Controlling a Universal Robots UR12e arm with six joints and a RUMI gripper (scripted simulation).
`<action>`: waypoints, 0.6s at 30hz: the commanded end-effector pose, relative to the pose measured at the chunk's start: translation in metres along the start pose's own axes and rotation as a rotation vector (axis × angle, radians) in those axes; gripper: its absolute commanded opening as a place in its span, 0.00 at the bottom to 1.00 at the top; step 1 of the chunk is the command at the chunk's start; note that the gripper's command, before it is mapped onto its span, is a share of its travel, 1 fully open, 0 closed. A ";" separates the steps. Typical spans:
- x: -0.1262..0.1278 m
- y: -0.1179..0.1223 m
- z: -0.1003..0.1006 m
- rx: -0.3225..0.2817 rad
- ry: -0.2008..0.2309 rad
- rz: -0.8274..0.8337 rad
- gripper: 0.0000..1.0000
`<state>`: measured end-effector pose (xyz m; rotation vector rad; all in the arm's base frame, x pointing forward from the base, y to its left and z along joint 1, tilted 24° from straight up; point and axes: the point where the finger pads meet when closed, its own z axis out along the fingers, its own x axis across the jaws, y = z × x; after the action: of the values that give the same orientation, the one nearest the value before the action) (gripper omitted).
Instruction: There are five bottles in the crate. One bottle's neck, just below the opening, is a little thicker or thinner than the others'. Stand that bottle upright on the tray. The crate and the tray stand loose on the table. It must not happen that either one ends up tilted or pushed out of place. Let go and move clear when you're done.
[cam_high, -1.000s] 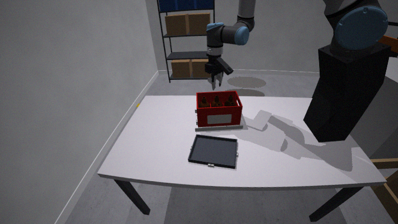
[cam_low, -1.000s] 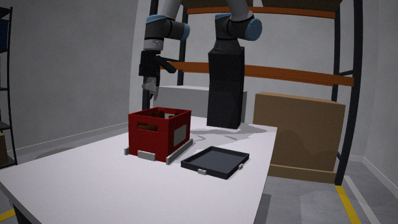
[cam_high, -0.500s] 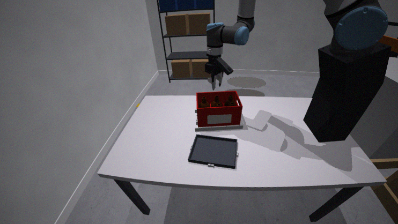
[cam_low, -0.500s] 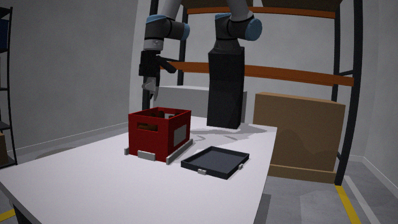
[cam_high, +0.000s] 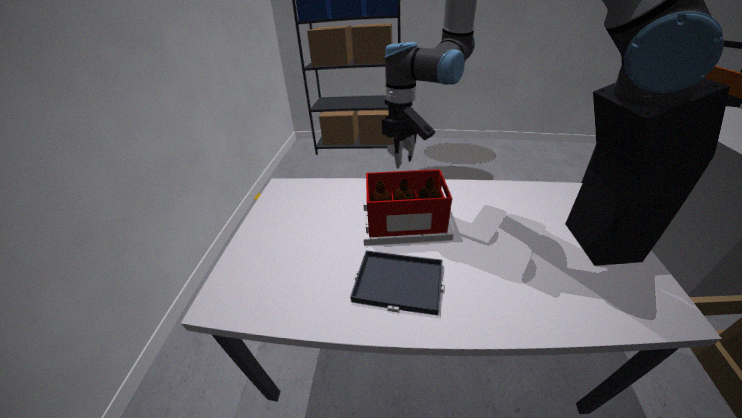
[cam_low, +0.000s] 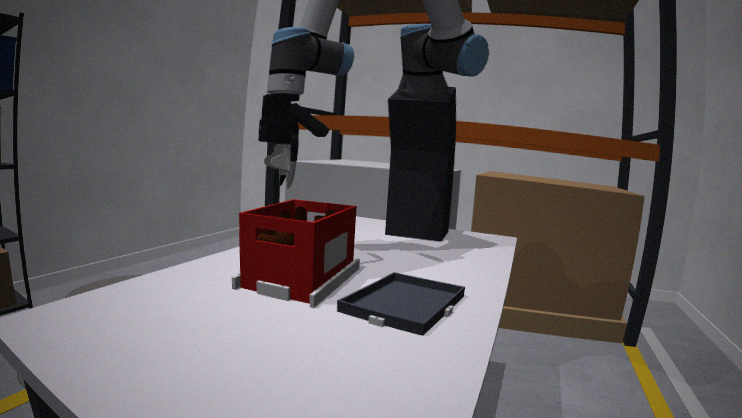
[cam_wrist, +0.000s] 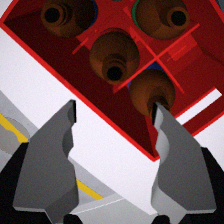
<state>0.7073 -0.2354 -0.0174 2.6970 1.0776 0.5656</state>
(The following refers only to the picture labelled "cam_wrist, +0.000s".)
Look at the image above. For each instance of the dark red plastic crate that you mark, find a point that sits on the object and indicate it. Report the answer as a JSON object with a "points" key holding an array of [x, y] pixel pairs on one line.
{"points": [[196, 62]]}

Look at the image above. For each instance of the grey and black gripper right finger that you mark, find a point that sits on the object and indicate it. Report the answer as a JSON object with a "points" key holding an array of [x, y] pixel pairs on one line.
{"points": [[189, 184]]}

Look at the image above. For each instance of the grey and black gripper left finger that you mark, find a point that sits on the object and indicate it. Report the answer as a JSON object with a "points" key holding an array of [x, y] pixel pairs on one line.
{"points": [[38, 184]]}

